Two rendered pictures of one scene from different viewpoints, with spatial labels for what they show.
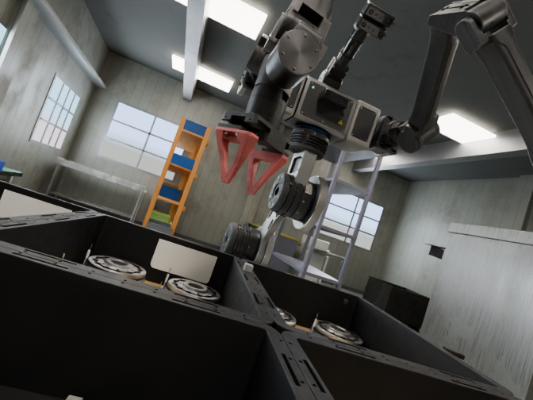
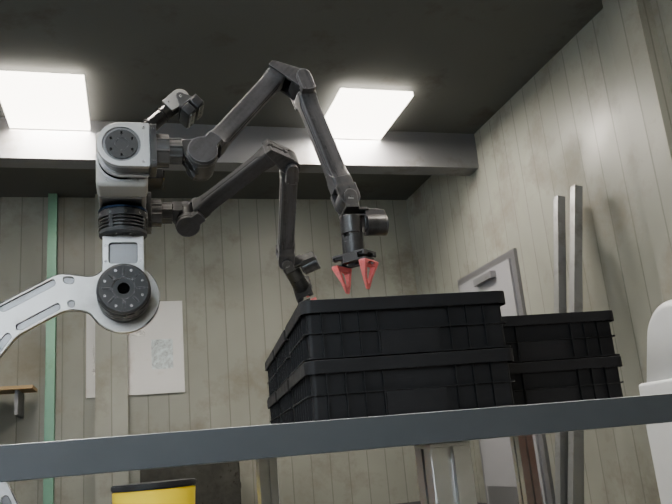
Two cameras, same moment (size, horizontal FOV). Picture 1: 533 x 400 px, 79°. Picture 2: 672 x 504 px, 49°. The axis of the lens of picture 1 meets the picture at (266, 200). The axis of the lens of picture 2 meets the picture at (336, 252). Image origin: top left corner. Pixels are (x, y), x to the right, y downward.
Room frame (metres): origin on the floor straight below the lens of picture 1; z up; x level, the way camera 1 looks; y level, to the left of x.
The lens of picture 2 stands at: (0.58, 1.92, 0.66)
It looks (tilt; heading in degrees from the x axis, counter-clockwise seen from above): 15 degrees up; 268
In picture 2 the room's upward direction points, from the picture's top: 5 degrees counter-clockwise
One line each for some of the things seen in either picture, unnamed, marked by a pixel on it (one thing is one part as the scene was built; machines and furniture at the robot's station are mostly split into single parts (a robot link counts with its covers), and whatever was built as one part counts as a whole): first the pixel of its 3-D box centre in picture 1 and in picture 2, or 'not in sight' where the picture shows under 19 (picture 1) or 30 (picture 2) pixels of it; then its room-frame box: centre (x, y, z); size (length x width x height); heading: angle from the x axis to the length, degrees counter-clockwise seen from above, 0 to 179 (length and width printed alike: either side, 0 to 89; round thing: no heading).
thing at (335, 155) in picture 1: (312, 233); not in sight; (3.89, -0.66, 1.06); 1.11 x 0.47 x 2.13; 16
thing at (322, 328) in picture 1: (337, 332); not in sight; (0.67, -0.22, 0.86); 0.10 x 0.10 x 0.01
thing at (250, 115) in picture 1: (263, 116); (353, 247); (0.49, 0.05, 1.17); 0.10 x 0.07 x 0.07; 145
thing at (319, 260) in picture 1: (308, 260); not in sight; (7.21, -1.32, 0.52); 2.19 x 0.54 x 1.03; 15
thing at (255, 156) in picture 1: (254, 163); (350, 275); (0.50, 0.04, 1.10); 0.07 x 0.07 x 0.09; 55
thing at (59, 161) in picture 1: (98, 193); not in sight; (6.62, 3.25, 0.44); 1.64 x 0.62 x 0.88; 105
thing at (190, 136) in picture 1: (173, 183); not in sight; (6.26, 1.79, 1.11); 2.43 x 0.65 x 2.23; 15
